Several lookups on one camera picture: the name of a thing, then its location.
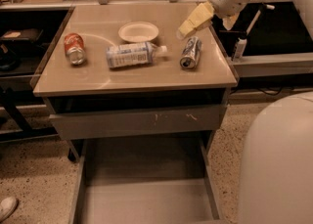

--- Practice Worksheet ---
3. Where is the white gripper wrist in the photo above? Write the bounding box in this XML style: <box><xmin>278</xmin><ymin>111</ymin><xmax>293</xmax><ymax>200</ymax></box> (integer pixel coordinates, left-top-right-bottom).
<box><xmin>177</xmin><ymin>0</ymin><xmax>249</xmax><ymax>38</ymax></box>

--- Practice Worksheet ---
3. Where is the silver blue redbull can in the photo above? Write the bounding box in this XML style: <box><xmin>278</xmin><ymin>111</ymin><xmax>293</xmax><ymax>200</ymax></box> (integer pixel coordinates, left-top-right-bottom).
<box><xmin>180</xmin><ymin>36</ymin><xmax>201</xmax><ymax>69</ymax></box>

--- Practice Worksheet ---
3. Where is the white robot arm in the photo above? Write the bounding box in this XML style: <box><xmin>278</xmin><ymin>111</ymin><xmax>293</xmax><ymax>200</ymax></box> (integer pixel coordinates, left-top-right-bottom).
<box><xmin>177</xmin><ymin>0</ymin><xmax>313</xmax><ymax>224</ymax></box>

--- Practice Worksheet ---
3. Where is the closed grey top drawer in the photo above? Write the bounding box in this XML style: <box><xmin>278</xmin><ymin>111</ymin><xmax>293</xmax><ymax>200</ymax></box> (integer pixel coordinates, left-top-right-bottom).
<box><xmin>50</xmin><ymin>105</ymin><xmax>226</xmax><ymax>140</ymax></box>

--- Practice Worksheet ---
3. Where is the grey drawer cabinet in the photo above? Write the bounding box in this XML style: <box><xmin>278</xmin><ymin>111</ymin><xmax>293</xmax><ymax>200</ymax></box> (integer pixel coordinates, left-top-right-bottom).
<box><xmin>29</xmin><ymin>2</ymin><xmax>240</xmax><ymax>224</ymax></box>

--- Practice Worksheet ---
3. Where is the red coca-cola can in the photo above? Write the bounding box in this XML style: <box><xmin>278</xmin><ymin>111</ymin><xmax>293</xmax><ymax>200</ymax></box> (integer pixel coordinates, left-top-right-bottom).
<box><xmin>64</xmin><ymin>33</ymin><xmax>86</xmax><ymax>66</ymax></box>

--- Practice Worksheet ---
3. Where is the open grey middle drawer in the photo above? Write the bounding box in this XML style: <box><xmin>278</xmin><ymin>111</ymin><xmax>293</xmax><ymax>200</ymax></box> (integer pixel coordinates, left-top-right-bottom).
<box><xmin>68</xmin><ymin>136</ymin><xmax>228</xmax><ymax>224</ymax></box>

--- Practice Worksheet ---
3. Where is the white rod tool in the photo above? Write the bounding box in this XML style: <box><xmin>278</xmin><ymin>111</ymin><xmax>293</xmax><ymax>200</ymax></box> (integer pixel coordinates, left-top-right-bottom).
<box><xmin>246</xmin><ymin>4</ymin><xmax>275</xmax><ymax>35</ymax></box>

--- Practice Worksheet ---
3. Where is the white paper bowl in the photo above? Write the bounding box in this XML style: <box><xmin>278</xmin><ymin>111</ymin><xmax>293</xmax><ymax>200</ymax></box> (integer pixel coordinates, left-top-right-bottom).
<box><xmin>118</xmin><ymin>22</ymin><xmax>158</xmax><ymax>43</ymax></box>

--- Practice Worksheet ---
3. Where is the plastic bottle with blue label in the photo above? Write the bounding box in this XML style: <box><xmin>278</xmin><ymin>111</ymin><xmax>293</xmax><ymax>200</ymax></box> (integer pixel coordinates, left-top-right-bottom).
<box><xmin>106</xmin><ymin>42</ymin><xmax>168</xmax><ymax>68</ymax></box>

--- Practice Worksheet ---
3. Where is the white sneaker shoe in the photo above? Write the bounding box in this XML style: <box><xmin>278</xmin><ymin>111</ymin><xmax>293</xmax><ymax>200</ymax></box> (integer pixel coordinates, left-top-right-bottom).
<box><xmin>0</xmin><ymin>197</ymin><xmax>19</xmax><ymax>222</ymax></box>

